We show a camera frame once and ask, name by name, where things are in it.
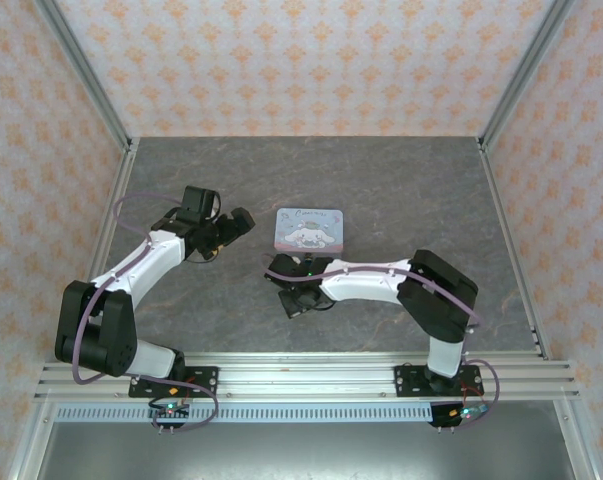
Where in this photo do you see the grey metal panel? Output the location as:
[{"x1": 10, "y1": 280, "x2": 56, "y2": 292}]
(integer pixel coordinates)
[{"x1": 35, "y1": 422, "x2": 580, "y2": 480}]

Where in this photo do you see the aluminium frame leg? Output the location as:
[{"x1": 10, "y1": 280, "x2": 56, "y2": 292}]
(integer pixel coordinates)
[
  {"x1": 553, "y1": 399, "x2": 600, "y2": 480},
  {"x1": 8, "y1": 399, "x2": 58, "y2": 480}
]

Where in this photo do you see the aluminium mounting rail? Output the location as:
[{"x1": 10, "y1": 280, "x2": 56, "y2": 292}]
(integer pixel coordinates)
[{"x1": 34, "y1": 351, "x2": 581, "y2": 402}]

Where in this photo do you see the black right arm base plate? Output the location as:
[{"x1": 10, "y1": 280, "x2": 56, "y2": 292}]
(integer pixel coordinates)
[{"x1": 394, "y1": 364, "x2": 483, "y2": 399}]

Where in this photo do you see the cartoon bunny tin box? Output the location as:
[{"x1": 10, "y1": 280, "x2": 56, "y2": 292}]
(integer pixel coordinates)
[{"x1": 273, "y1": 206, "x2": 348, "y2": 254}]

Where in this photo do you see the slotted grey cable duct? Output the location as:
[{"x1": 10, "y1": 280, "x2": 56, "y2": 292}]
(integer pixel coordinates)
[{"x1": 54, "y1": 403, "x2": 492, "y2": 425}]

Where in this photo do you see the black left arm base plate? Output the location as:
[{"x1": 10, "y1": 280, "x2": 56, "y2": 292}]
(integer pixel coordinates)
[{"x1": 128, "y1": 365, "x2": 220, "y2": 399}]

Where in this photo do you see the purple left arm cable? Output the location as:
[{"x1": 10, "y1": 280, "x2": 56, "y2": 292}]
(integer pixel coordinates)
[{"x1": 72, "y1": 191, "x2": 220, "y2": 432}]

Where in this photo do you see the aluminium frame post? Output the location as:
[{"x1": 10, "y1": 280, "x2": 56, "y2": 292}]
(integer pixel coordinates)
[
  {"x1": 478, "y1": 0, "x2": 577, "y2": 151},
  {"x1": 34, "y1": 0, "x2": 134, "y2": 151}
]

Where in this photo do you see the aluminium side rail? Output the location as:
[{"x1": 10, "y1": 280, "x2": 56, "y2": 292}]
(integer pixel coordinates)
[
  {"x1": 68, "y1": 142, "x2": 141, "y2": 362},
  {"x1": 478, "y1": 139, "x2": 552, "y2": 362}
]

